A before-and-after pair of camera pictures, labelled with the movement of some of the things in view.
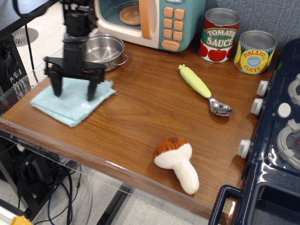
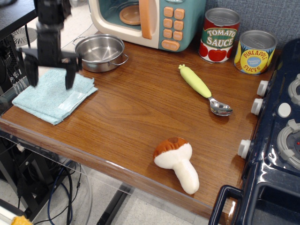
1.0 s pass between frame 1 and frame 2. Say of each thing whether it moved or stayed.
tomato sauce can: stayed
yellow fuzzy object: stayed
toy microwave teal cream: stayed
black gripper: moved
